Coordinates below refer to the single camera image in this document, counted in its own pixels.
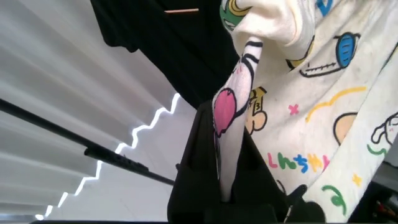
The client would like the cream printed garment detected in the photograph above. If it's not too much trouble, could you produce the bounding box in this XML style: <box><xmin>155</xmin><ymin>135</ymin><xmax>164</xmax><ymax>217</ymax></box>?
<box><xmin>212</xmin><ymin>0</ymin><xmax>398</xmax><ymax>223</ymax></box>

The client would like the black garment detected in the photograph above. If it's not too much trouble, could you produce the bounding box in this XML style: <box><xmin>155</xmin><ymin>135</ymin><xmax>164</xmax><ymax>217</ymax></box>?
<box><xmin>90</xmin><ymin>0</ymin><xmax>240</xmax><ymax>110</ymax></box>

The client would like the white curtain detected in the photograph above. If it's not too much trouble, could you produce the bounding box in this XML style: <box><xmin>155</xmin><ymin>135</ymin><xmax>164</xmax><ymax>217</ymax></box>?
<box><xmin>0</xmin><ymin>0</ymin><xmax>181</xmax><ymax>218</ymax></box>

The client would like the black clothes rack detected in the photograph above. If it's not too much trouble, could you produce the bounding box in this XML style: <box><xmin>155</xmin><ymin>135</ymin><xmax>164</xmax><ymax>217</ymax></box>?
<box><xmin>0</xmin><ymin>98</ymin><xmax>180</xmax><ymax>187</ymax></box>

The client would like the pink clothes hanger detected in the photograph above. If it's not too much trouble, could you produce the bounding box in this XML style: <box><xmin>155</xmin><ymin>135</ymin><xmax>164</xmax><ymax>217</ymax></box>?
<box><xmin>164</xmin><ymin>8</ymin><xmax>200</xmax><ymax>15</ymax></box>

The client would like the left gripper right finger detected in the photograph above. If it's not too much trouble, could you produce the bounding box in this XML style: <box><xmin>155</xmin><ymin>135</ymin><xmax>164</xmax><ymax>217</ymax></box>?
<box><xmin>223</xmin><ymin>129</ymin><xmax>289</xmax><ymax>222</ymax></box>

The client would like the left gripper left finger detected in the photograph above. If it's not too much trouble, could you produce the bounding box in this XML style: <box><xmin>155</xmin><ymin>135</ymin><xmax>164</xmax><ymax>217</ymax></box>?
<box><xmin>167</xmin><ymin>99</ymin><xmax>222</xmax><ymax>222</ymax></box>

